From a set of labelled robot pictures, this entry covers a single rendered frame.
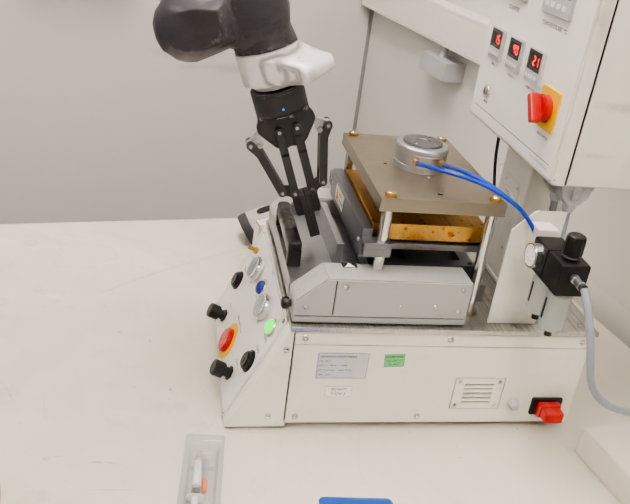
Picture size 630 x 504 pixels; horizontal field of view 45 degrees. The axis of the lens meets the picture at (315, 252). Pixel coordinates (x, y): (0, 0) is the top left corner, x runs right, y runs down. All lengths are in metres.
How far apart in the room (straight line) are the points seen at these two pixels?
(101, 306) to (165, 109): 1.24
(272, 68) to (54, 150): 1.61
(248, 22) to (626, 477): 0.80
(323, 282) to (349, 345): 0.11
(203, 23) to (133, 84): 1.51
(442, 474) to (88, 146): 1.76
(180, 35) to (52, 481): 0.59
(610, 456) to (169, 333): 0.72
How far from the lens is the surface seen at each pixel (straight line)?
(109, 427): 1.15
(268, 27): 1.02
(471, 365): 1.16
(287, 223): 1.15
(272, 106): 1.05
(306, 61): 1.02
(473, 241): 1.13
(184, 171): 2.63
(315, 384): 1.11
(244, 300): 1.26
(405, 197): 1.03
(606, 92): 1.05
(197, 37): 1.02
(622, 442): 1.24
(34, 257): 1.58
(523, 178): 1.20
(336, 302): 1.05
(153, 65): 2.51
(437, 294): 1.08
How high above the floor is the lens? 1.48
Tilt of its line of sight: 26 degrees down
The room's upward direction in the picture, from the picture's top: 8 degrees clockwise
